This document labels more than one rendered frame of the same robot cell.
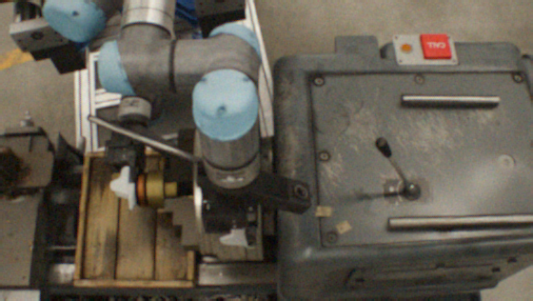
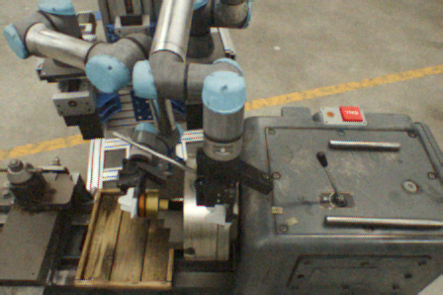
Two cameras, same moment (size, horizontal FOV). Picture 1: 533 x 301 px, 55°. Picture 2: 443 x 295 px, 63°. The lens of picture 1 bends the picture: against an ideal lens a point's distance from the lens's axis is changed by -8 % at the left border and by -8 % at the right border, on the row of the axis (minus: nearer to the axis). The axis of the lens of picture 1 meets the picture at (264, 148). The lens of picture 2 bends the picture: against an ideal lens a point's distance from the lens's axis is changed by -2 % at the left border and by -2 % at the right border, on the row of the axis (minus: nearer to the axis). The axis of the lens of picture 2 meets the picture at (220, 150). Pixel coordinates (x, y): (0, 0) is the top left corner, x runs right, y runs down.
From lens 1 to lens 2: 24 cm
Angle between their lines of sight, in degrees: 16
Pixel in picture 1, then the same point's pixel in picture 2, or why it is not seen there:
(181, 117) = not seen: hidden behind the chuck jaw
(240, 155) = (231, 130)
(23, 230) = (40, 238)
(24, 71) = (49, 156)
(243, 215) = (225, 189)
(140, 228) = (133, 243)
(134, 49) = (160, 63)
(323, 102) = (274, 144)
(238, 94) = (235, 81)
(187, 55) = (197, 69)
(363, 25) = not seen: hidden behind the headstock
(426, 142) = (348, 170)
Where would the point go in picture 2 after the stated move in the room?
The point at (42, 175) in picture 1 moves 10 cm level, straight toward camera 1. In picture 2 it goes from (63, 196) to (81, 214)
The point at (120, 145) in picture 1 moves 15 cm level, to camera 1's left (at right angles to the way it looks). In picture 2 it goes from (129, 173) to (80, 172)
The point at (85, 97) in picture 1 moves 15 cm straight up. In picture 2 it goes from (95, 172) to (89, 157)
